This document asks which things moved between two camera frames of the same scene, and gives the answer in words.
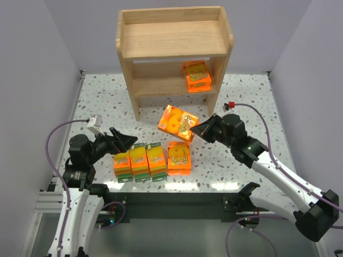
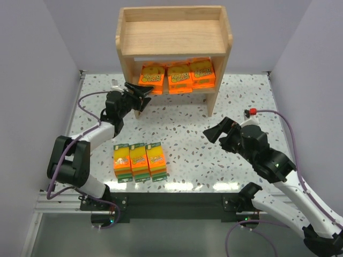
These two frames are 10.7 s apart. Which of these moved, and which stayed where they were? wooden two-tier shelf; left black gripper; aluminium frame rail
Moved: left black gripper
Stayed: wooden two-tier shelf; aluminium frame rail
